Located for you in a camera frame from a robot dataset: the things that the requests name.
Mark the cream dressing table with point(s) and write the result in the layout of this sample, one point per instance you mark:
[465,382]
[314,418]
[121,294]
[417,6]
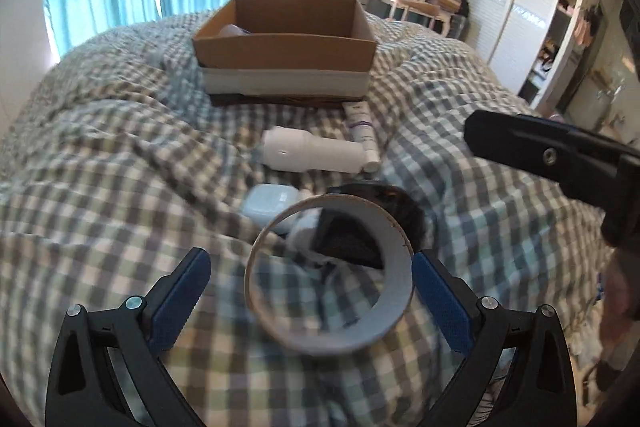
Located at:
[417,4]

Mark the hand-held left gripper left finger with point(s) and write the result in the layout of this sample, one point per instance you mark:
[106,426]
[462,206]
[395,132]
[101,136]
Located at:
[181,294]

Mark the person's right forearm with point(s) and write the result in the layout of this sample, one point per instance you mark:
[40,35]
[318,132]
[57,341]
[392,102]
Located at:
[616,302]

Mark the white plastic bottle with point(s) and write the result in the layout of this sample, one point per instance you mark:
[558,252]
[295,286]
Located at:
[310,152]

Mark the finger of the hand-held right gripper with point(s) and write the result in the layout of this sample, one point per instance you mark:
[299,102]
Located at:
[525,142]

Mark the plaid bed blanket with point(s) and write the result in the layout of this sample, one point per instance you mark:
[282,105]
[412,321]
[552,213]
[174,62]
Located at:
[125,157]

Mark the white cream tube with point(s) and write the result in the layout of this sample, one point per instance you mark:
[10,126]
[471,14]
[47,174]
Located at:
[361,127]

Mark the pale blue plastic case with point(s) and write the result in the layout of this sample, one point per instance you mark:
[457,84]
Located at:
[267,204]

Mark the black round object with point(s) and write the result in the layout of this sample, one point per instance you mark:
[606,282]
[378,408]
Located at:
[405,212]

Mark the cardboard tape roll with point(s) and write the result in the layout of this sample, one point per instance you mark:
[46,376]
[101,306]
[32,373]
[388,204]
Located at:
[320,337]

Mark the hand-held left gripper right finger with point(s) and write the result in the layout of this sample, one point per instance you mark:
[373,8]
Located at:
[441,302]

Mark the cardboard box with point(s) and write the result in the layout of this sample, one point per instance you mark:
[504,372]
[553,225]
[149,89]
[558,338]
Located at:
[285,57]

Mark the white item inside box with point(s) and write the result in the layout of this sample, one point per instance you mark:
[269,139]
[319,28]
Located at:
[232,30]

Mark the white sliding wardrobe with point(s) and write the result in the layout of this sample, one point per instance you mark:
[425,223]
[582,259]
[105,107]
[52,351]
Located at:
[520,12]

